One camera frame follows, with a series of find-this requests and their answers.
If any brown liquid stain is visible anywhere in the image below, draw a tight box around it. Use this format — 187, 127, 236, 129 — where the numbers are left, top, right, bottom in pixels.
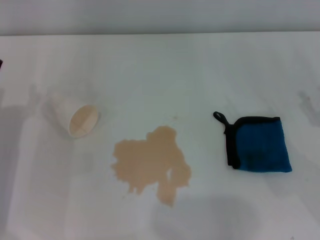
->
110, 125, 193, 208

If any blue rag with black trim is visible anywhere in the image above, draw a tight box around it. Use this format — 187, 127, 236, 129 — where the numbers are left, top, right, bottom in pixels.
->
212, 111, 293, 174

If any white paper cup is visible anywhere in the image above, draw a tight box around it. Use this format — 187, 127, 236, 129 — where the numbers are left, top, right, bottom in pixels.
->
48, 91, 102, 140

